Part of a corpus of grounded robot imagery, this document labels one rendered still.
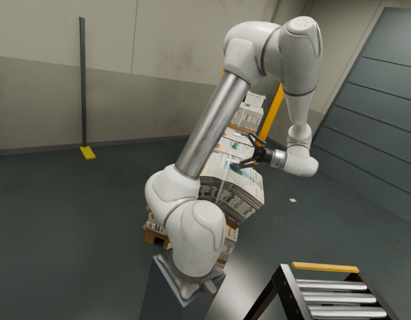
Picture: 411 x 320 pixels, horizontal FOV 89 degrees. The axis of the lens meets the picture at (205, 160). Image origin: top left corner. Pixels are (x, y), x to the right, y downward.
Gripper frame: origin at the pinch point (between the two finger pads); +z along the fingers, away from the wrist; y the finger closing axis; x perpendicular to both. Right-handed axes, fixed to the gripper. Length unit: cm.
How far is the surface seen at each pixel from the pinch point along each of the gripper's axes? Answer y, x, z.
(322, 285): 56, -14, -65
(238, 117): 10, 106, 5
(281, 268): 54, -14, -43
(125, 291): 127, -15, 48
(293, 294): 55, -26, -47
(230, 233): 49, -7, -12
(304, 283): 55, -17, -54
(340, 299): 57, -18, -72
